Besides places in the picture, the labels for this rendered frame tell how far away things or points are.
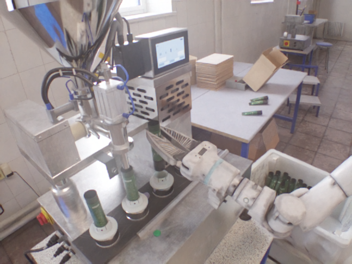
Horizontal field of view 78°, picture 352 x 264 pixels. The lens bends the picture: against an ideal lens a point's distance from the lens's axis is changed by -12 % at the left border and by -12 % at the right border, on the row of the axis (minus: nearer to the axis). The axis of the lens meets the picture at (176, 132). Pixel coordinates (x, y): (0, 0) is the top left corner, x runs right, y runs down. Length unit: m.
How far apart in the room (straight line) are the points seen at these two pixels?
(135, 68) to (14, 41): 1.41
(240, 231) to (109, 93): 0.74
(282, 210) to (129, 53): 0.50
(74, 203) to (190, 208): 0.32
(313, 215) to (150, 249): 0.39
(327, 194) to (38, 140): 0.62
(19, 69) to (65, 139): 1.43
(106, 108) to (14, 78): 1.52
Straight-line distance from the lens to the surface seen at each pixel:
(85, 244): 0.69
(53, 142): 0.58
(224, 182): 0.53
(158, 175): 0.74
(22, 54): 1.98
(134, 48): 0.64
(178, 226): 0.68
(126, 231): 0.68
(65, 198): 0.69
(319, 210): 0.56
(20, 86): 1.99
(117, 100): 0.50
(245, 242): 0.98
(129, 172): 0.59
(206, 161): 0.54
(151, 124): 0.64
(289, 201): 0.53
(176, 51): 0.72
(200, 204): 0.73
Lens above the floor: 1.56
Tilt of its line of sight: 31 degrees down
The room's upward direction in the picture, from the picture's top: 5 degrees counter-clockwise
